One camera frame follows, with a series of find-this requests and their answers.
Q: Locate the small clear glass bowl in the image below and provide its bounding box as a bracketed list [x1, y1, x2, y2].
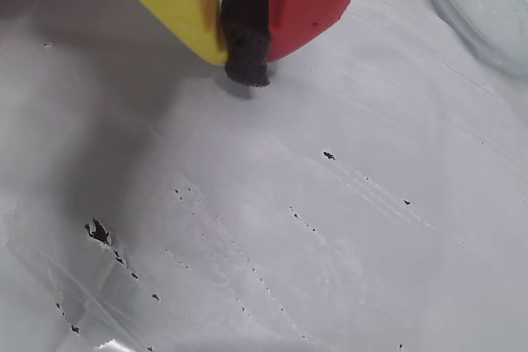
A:
[420, 0, 528, 77]

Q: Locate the white tablecloth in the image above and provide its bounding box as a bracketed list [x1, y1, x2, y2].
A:
[0, 0, 528, 352]

